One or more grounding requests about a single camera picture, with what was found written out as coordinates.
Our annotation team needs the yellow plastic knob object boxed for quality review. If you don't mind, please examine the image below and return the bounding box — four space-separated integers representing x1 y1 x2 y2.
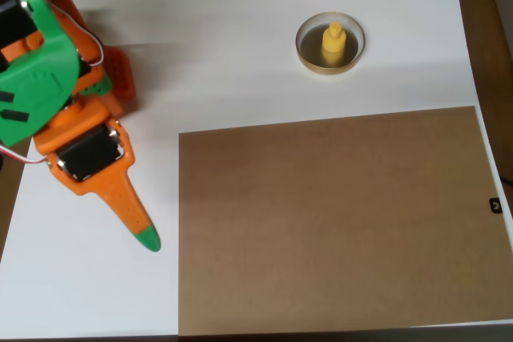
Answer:
321 21 346 66

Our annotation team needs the round shallow dish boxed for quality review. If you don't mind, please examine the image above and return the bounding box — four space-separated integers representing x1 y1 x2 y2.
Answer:
295 11 366 76

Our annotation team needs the large white sheet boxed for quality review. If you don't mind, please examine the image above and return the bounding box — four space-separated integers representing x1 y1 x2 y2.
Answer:
0 0 513 339

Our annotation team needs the brown fibreboard panel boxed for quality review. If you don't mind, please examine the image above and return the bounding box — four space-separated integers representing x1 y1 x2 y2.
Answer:
177 105 513 336

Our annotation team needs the red and white servo cable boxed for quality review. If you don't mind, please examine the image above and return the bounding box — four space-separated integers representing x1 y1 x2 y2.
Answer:
0 144 50 165

